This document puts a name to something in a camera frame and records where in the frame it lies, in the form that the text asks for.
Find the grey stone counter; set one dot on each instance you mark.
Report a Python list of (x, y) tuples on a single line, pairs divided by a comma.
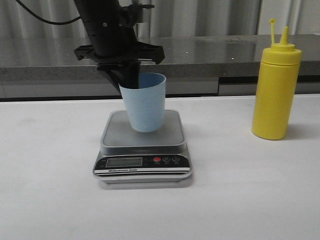
[(47, 68)]

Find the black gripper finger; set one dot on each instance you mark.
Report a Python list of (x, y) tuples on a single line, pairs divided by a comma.
[(129, 74), (115, 73)]

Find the grey pleated curtain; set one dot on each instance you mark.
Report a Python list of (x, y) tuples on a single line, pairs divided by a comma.
[(168, 18)]

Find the light blue plastic cup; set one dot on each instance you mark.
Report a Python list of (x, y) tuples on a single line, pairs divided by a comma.
[(145, 105)]

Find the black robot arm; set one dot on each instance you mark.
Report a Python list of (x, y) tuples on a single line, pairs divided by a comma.
[(102, 8)]

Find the silver digital kitchen scale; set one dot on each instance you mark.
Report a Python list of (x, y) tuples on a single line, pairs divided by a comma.
[(157, 158)]

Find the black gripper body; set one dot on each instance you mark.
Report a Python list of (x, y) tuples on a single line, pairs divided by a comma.
[(113, 40)]

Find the yellow squeeze bottle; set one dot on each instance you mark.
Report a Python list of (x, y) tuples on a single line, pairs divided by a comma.
[(276, 85)]

